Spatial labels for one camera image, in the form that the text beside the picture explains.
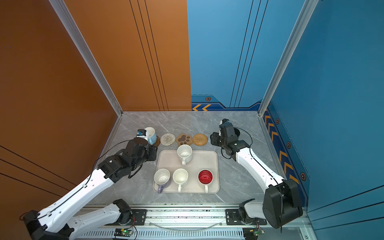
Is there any white mug blue handle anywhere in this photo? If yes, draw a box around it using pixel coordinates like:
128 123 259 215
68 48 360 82
145 127 157 145

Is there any woven rattan round coaster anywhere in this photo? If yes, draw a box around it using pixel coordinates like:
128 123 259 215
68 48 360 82
193 134 208 147

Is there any white multicolour rope coaster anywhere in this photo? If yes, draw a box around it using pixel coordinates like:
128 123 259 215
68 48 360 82
160 133 176 146

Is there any white mug purple handle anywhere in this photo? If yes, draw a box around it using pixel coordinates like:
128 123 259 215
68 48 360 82
154 169 171 194

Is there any cork paw print coaster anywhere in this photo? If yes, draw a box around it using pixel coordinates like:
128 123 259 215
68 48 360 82
176 134 193 147

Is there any red inside white mug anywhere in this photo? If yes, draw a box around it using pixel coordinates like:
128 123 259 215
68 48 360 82
198 170 214 194

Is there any plain white mug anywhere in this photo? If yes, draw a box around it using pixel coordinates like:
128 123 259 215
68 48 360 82
173 168 189 193

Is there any scratched brown wooden round coaster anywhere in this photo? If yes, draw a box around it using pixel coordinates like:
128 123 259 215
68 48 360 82
154 136 161 147

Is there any black mug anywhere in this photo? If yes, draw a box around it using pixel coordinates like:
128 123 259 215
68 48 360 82
234 128 241 137

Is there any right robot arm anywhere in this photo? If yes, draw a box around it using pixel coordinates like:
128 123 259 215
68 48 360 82
210 119 303 229

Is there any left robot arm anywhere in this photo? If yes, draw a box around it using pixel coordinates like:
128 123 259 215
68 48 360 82
20 137 158 240

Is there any white speckled mug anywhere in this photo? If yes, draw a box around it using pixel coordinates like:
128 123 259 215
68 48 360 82
177 145 193 166

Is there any white serving tray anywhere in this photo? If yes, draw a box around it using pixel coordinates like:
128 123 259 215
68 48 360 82
156 150 220 194

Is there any left green circuit board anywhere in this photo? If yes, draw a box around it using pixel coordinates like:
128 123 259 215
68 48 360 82
114 229 134 238

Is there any right circuit board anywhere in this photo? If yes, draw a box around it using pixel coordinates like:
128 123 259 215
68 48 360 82
243 228 265 240

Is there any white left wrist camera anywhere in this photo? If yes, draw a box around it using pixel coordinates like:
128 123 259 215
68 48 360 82
136 129 149 142

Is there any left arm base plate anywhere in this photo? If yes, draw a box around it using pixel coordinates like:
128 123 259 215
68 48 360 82
108 209 147 227

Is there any aluminium front rail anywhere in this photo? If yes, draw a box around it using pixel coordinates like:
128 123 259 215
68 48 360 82
53 206 319 240

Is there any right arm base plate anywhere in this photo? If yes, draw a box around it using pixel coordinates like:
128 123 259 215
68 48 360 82
225 209 268 226

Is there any aluminium corner post right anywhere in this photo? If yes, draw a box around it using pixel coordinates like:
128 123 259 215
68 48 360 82
258 0 319 117

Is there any aluminium corner post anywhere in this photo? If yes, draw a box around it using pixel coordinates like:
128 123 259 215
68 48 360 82
49 0 123 117
258 0 319 117

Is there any aluminium corner post left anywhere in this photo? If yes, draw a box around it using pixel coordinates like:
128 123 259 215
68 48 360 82
49 0 123 117

